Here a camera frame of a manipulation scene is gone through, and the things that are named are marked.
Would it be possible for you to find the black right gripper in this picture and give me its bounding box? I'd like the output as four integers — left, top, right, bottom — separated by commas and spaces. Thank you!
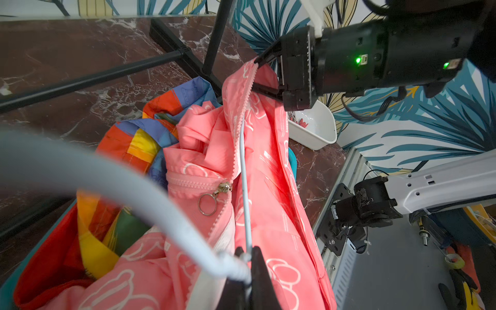
252, 1, 488, 111

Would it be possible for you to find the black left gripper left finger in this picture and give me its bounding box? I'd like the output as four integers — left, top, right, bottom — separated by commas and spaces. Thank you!
214, 247, 247, 310

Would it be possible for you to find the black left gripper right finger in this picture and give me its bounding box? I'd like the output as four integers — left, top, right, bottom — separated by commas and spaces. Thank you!
249, 246, 282, 310

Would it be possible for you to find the pink hooded jacket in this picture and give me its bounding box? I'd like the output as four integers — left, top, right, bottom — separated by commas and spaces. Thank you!
39, 61, 337, 309

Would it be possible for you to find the rainbow striped jacket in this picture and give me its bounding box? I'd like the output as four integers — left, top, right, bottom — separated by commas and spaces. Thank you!
76, 77, 219, 280

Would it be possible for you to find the red rainbow kids jacket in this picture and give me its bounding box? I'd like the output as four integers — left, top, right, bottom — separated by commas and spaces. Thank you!
14, 205, 94, 309

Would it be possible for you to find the white wire hanger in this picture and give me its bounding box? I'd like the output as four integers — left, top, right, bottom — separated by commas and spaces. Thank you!
1, 126, 251, 284

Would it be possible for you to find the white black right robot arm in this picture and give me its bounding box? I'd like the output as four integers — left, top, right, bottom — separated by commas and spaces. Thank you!
254, 1, 495, 255

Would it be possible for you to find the white plastic tray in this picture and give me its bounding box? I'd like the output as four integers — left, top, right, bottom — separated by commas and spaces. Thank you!
288, 100, 337, 151

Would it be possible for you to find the black clothes rack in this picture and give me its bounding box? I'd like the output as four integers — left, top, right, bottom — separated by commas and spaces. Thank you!
0, 0, 237, 241

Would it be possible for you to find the teal plastic basket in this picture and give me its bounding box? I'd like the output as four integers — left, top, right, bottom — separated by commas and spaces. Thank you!
1, 156, 284, 309

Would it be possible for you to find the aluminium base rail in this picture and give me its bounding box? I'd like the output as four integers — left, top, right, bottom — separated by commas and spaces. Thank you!
313, 147, 367, 309

